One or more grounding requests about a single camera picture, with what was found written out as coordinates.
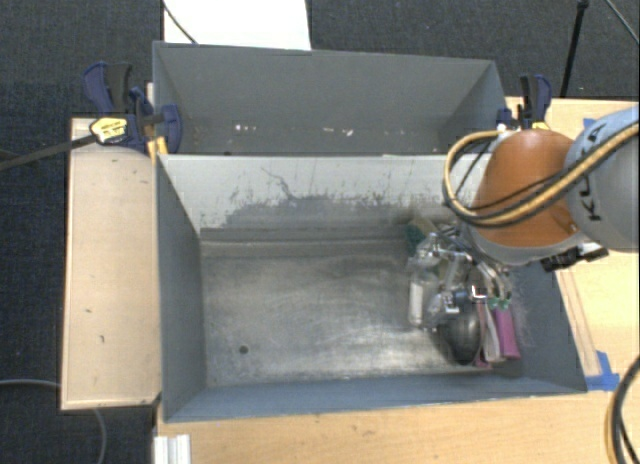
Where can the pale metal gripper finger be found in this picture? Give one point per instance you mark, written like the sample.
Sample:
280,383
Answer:
440,252
442,306

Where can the clear plastic bottle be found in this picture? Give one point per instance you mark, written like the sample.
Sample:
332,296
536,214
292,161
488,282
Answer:
419,302

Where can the dark green sponge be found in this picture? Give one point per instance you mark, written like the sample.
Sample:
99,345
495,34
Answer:
413,236

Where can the black ball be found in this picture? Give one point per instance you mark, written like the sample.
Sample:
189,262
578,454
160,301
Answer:
464,336

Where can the purple and pink packet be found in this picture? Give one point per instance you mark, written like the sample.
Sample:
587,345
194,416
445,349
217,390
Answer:
502,334

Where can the grey metal bin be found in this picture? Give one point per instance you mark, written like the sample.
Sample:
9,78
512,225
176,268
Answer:
300,302

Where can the pale wood flat board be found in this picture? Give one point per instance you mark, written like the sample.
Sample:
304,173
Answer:
110,272

